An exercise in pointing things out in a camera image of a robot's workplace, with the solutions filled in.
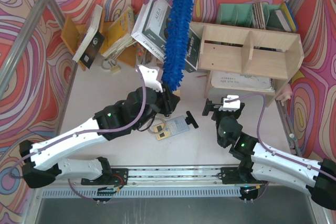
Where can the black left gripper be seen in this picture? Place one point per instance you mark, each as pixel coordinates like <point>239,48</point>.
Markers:
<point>169,100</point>

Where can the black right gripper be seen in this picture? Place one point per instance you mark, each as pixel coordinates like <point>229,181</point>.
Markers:
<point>217,108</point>

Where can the blue microfiber duster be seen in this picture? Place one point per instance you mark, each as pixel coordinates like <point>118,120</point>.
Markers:
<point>176,45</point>

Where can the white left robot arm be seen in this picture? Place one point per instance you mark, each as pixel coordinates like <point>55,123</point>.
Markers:
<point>48,161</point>

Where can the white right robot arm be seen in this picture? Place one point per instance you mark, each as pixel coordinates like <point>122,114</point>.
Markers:
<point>262,162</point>

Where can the light wooden bookshelf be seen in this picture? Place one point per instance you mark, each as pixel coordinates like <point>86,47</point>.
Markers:
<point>257,52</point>

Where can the yellow blue calculator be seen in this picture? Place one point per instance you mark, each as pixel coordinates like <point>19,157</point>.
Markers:
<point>173,127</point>

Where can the yellow sticky note pad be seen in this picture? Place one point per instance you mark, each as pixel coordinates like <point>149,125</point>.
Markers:
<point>176,92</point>

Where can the coloured pencils bundle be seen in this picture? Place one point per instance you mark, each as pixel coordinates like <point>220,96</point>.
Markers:
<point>143,56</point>

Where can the pink pig figurine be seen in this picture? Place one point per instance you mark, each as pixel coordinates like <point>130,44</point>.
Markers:
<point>285,94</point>

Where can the small brass padlock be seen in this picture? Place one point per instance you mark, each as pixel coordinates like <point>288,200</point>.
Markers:
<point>115,69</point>

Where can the white Choklad book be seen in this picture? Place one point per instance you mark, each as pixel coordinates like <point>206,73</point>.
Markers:
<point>138,32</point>

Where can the mint green desk organizer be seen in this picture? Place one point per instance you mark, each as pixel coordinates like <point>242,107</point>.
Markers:
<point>260,16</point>

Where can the large Twins story book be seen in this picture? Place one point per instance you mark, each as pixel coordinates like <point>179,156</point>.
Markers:
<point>156,31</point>

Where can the yellow book stack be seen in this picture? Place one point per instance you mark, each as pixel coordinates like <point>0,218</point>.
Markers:
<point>118,35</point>

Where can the blue bound book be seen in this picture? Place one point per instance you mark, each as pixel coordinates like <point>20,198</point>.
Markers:
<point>286,17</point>

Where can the black and white paperback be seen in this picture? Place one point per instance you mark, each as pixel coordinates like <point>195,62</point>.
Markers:
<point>90,39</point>

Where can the yellow wooden book stand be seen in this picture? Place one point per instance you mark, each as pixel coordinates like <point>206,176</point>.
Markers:
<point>70,36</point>

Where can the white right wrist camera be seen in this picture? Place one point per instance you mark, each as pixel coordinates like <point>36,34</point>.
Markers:
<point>230,103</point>

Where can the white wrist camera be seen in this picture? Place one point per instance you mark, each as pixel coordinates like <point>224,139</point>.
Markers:
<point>152,77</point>
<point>230,103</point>

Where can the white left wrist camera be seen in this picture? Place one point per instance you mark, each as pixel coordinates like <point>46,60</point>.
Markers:
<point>152,77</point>

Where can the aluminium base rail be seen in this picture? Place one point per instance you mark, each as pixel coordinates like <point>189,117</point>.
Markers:
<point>182,181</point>

